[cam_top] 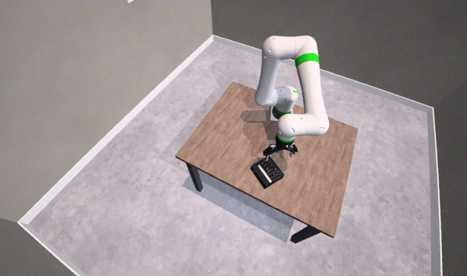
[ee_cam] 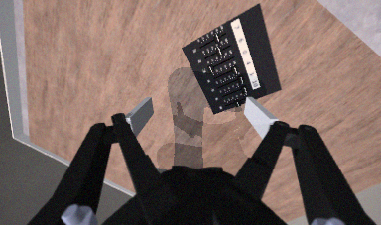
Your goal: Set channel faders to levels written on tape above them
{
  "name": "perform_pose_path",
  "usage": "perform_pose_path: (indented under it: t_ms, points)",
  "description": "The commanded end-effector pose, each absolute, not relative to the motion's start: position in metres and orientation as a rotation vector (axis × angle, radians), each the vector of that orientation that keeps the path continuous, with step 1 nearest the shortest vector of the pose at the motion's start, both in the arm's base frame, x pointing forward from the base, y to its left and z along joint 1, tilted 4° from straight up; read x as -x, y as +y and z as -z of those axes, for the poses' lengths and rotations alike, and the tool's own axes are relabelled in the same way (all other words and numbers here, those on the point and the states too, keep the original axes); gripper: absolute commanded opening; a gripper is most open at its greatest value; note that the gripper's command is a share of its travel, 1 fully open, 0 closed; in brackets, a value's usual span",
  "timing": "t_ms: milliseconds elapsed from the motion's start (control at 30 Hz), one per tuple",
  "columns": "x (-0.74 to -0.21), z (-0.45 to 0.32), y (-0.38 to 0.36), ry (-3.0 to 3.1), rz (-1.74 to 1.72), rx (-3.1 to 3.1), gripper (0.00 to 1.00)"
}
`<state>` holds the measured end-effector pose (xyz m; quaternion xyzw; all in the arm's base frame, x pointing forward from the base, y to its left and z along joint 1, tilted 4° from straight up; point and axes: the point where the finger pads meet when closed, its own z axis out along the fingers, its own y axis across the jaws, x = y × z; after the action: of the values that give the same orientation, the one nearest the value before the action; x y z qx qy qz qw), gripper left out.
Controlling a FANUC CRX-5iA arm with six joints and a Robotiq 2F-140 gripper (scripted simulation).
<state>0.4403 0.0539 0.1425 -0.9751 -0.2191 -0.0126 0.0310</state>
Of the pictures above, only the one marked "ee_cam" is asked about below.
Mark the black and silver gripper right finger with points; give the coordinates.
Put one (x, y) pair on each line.
(327, 197)

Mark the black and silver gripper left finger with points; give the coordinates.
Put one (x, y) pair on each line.
(76, 198)

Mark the black lighting desk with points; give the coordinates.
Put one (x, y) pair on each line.
(243, 44)

